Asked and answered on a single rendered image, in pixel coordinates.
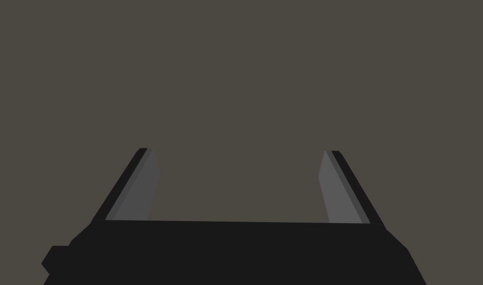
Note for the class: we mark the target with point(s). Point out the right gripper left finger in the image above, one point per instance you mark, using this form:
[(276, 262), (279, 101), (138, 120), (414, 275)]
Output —
[(135, 190)]

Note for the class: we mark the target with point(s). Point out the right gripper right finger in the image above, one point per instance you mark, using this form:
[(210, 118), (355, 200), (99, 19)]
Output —
[(343, 194)]

